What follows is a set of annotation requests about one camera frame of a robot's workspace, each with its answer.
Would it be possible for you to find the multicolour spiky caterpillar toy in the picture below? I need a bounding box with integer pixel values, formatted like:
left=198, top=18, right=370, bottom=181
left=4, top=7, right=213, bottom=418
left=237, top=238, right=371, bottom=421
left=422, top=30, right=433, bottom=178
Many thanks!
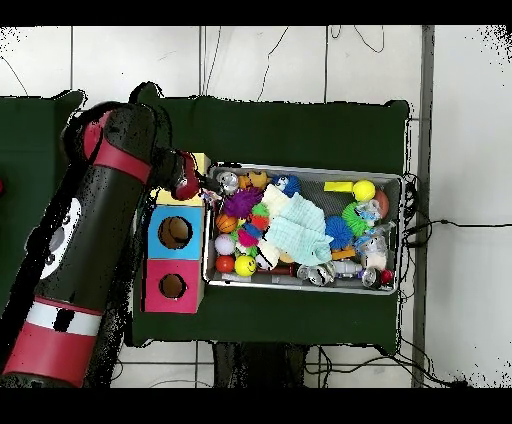
left=235, top=201, right=271, bottom=257

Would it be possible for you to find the mint green cloth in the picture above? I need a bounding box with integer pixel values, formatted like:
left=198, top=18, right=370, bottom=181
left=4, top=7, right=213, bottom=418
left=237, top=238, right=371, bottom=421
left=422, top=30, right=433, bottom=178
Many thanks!
left=263, top=192, right=335, bottom=267

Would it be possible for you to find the wooden box with three holes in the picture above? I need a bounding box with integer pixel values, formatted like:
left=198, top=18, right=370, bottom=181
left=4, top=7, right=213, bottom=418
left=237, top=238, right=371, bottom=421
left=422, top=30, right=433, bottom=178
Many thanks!
left=139, top=151, right=212, bottom=314

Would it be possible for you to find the metal mesh bin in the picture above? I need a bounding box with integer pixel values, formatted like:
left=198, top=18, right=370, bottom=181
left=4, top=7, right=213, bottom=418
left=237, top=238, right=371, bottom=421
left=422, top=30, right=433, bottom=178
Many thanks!
left=201, top=161, right=405, bottom=296

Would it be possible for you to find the purple spiky monster toy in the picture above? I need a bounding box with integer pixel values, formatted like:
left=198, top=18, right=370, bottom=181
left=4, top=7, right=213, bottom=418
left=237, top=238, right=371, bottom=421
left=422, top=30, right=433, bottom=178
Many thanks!
left=222, top=186, right=265, bottom=220

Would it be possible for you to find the white baseball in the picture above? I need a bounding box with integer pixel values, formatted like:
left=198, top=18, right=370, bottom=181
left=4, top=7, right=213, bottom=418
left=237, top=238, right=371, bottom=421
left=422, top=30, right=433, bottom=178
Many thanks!
left=214, top=233, right=236, bottom=257

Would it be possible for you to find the blue puffer ball with eyes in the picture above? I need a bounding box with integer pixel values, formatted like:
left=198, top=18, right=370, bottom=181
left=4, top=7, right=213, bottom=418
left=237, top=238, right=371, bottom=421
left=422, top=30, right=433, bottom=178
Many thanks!
left=271, top=174, right=302, bottom=197

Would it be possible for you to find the dark green tablecloth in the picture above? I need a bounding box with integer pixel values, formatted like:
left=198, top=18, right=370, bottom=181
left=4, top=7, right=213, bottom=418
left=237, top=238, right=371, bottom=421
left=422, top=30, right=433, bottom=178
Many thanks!
left=126, top=82, right=411, bottom=355
left=0, top=90, right=92, bottom=313

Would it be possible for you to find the yellow smiley ball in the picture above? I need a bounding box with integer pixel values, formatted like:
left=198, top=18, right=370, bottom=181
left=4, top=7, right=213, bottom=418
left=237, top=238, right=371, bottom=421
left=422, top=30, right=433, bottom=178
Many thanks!
left=233, top=254, right=257, bottom=278

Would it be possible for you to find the plain blue puffer ball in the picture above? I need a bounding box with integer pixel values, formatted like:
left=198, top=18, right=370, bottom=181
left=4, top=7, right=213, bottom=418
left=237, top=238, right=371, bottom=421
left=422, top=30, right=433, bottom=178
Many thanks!
left=324, top=215, right=355, bottom=251

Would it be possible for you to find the green spiky puffer toy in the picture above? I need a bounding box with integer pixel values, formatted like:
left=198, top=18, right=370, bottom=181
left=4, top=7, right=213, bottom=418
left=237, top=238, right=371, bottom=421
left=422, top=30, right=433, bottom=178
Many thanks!
left=341, top=201, right=375, bottom=237

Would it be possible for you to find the yellow tennis ball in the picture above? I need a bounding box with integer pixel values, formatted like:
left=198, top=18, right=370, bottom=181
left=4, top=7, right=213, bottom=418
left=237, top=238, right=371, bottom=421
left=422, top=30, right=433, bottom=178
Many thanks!
left=352, top=179, right=377, bottom=202

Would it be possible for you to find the grey floor strip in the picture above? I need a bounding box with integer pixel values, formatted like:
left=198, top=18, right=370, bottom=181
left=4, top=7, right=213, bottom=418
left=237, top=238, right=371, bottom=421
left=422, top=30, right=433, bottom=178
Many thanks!
left=411, top=25, right=436, bottom=388

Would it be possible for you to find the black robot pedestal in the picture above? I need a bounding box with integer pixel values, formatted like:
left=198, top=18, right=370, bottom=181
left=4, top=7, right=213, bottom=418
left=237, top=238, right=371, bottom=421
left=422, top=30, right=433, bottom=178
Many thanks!
left=211, top=341, right=309, bottom=388

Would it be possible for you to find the black cable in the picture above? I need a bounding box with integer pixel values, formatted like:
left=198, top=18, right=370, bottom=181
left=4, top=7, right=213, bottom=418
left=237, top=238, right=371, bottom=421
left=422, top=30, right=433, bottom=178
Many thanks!
left=403, top=217, right=512, bottom=247

